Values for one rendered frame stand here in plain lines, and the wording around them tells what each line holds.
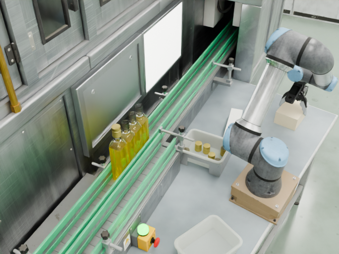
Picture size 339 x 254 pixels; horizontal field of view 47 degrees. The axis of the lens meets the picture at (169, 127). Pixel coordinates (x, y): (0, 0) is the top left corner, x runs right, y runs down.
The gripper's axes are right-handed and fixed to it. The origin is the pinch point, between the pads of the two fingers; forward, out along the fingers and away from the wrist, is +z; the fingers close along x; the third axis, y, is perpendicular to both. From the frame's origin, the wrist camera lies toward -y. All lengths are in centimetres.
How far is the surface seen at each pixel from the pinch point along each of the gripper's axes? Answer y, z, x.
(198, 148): -53, 2, 26
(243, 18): 17, -35, 42
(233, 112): -19.5, -0.5, 24.8
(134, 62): -61, -40, 56
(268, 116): -4.8, 5.3, 10.3
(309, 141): -11.5, 5.3, -15.6
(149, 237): -108, -1, 13
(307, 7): 290, 62, 84
